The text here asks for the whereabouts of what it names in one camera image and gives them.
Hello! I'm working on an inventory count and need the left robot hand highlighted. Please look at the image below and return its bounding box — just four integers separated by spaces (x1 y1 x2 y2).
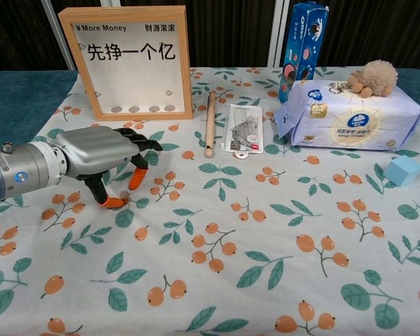
52 125 164 210

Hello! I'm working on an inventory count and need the teal table cover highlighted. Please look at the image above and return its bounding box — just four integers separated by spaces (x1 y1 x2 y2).
0 68 420 151

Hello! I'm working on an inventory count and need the wooden stick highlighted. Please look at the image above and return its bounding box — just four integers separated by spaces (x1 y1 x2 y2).
203 91 218 159

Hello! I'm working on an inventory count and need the floral tablecloth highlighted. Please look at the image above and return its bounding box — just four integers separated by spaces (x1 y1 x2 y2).
0 66 420 336

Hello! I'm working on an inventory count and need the clear pouch with cat card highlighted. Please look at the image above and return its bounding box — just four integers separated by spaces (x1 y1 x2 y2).
220 103 265 160

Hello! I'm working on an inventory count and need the blue Oreo cookie box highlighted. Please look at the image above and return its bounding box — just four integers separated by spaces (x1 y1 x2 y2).
277 1 330 104

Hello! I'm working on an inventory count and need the white tissue pack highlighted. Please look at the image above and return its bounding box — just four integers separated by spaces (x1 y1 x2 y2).
273 78 420 153

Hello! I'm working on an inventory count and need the light blue foam cube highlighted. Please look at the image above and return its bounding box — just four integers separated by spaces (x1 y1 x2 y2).
384 155 420 187

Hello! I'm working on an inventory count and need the thin white partition post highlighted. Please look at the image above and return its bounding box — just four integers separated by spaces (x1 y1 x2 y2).
41 0 78 71

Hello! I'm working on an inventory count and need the wooden frame money box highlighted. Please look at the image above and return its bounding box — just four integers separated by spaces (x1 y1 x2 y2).
57 5 195 122

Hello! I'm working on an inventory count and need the metal key ring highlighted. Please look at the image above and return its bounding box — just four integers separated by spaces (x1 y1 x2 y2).
328 81 349 96

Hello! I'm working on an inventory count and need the beige plush keychain toy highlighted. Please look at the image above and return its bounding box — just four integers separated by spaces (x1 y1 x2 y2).
346 59 400 97

